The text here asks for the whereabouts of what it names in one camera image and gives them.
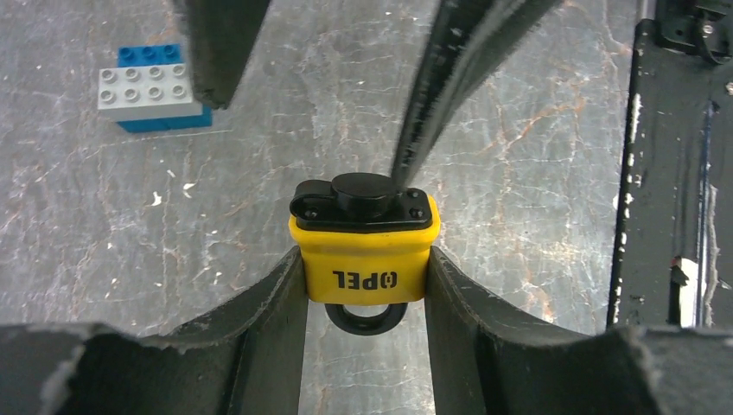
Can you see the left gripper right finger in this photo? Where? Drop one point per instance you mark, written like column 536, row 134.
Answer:
column 489, row 357

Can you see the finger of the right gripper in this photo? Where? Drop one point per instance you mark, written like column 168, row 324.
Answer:
column 468, row 41
column 220, row 36

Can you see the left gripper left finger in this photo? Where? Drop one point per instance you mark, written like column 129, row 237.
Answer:
column 243, row 357

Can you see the yellow black padlock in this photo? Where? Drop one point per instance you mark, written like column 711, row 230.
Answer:
column 365, row 245

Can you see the grey blue brick stack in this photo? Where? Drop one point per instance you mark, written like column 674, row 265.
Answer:
column 149, row 90

